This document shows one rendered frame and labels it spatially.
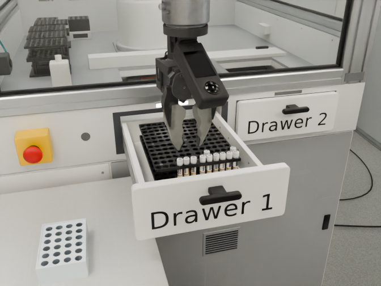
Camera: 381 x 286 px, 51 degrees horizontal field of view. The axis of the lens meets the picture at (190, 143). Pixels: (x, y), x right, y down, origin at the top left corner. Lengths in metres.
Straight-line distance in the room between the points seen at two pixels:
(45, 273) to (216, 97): 0.42
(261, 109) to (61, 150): 0.51
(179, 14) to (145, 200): 0.30
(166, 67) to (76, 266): 0.38
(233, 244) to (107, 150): 0.52
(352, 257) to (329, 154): 0.87
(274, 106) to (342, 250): 1.13
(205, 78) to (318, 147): 0.68
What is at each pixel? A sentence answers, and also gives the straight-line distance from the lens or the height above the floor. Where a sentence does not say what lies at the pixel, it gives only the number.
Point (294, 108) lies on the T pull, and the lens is 1.06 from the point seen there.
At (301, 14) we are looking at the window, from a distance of 1.07.
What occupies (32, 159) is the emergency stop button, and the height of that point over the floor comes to 0.87.
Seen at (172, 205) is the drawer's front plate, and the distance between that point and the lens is 0.70.
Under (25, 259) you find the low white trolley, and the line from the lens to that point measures 0.84.
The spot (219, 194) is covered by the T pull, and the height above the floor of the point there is 0.91.
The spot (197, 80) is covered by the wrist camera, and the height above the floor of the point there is 1.11.
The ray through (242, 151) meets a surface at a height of 0.88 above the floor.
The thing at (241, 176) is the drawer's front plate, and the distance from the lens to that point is 0.71.
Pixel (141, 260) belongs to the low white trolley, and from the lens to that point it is 0.78.
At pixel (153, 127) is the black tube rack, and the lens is 0.95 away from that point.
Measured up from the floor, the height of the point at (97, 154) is 0.82.
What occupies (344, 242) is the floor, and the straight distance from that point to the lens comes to 2.11.
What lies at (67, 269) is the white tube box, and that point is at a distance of 0.75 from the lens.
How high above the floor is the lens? 1.29
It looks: 27 degrees down
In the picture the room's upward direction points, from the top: straight up
